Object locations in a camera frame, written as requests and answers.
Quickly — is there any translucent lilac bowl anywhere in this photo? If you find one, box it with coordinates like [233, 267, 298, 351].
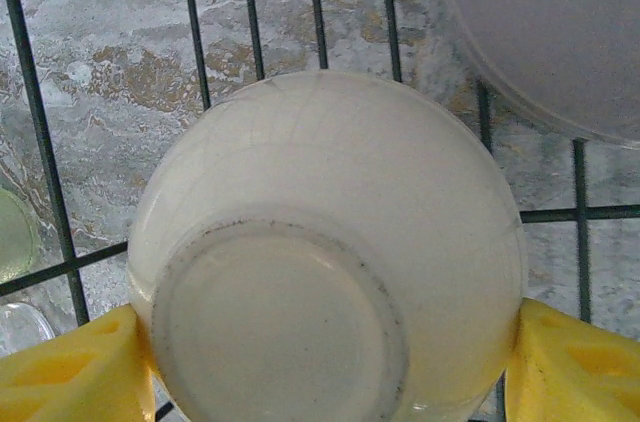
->
[439, 0, 640, 151]

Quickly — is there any translucent green cup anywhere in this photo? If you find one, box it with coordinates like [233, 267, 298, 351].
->
[0, 186, 44, 286]

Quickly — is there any cream ceramic bowl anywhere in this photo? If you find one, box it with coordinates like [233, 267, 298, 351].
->
[127, 70, 527, 422]

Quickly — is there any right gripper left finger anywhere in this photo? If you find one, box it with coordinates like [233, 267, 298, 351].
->
[0, 304, 157, 422]

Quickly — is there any black wire dish rack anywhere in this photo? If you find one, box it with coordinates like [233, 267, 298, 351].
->
[0, 0, 640, 422]

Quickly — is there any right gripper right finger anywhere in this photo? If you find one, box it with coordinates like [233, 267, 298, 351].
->
[503, 297, 640, 422]

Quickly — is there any small clear glass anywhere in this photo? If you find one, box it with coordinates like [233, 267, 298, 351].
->
[0, 301, 55, 358]

